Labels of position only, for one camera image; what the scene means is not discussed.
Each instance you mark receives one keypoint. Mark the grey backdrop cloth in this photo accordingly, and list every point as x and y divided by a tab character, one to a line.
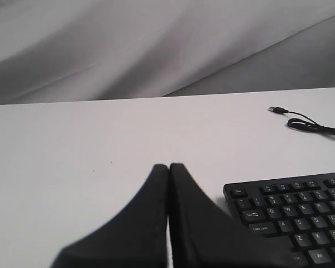
62	51

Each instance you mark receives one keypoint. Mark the black computer keyboard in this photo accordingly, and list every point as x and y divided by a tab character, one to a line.
296	212

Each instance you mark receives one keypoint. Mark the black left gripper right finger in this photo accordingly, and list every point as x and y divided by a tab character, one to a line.
203	235

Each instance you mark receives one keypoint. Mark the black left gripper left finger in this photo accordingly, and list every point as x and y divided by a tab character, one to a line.
135	237

